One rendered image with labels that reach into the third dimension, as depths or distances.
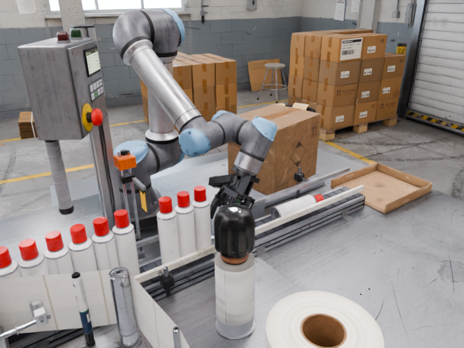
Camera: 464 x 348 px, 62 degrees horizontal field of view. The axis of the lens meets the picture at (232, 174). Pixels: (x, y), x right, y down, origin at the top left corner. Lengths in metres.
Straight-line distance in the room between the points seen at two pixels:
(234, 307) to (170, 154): 0.69
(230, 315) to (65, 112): 0.54
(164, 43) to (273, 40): 6.22
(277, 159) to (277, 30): 6.09
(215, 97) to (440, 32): 2.79
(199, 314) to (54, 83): 0.59
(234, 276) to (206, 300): 0.22
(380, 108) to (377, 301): 4.14
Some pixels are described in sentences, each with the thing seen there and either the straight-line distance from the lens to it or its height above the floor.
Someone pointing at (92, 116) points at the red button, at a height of 1.33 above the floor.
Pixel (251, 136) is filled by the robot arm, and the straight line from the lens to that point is 1.07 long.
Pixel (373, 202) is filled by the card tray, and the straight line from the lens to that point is 1.58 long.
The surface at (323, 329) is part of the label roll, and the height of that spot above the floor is 0.99.
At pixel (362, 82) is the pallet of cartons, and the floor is 0.64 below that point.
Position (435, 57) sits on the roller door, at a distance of 5.53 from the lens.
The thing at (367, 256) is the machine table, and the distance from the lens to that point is 1.28.
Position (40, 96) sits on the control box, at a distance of 0.88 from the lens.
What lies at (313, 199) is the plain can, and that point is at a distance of 1.35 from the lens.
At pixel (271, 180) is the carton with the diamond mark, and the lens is 1.47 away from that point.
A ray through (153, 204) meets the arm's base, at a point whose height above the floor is 0.90.
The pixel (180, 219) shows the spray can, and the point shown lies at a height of 1.02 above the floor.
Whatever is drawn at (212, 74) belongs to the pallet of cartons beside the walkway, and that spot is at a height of 0.77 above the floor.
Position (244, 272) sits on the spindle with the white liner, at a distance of 0.80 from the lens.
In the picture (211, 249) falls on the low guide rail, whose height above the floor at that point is 0.91.
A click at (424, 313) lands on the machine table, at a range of 1.14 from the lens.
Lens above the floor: 1.56
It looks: 25 degrees down
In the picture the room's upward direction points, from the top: 1 degrees counter-clockwise
